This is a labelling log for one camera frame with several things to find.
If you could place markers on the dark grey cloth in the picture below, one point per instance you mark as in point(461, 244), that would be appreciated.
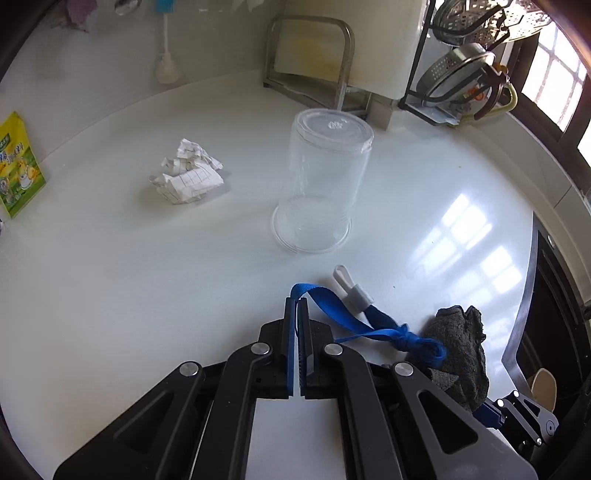
point(461, 346)

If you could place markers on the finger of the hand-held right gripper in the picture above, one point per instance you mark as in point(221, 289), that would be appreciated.
point(490, 414)

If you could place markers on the chrome cutting board holder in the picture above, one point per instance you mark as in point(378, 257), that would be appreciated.
point(348, 50)

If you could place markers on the clear plastic cup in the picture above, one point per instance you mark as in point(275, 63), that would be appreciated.
point(318, 184)

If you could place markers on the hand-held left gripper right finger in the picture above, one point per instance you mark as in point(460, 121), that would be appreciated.
point(303, 341)

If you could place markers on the pink cloth on hook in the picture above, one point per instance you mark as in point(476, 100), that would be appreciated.
point(81, 14)

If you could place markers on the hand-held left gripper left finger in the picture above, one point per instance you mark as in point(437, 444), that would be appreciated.
point(289, 341)

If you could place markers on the round metal pot lid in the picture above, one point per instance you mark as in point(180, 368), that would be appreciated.
point(455, 69)

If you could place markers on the hanging metal spoon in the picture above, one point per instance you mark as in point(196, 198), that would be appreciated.
point(128, 5)

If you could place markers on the crumpled white grid paper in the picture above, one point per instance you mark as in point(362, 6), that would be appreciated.
point(189, 180)

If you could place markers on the white cutting board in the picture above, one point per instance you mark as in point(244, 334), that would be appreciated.
point(369, 46)

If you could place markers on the stainless steel sink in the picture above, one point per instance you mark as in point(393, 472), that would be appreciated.
point(554, 295)

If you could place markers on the metal folding steamer basket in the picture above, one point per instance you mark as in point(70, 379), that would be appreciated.
point(485, 21)

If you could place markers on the yellow-green seasoning pouch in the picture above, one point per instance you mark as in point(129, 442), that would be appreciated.
point(18, 170)

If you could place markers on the white brush with blue bristles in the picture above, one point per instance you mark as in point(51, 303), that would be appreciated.
point(166, 69)

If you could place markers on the tan wooden object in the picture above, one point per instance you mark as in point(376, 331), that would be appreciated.
point(544, 387)

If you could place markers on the dark wooden window frame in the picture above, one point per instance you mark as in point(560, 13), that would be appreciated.
point(570, 129)

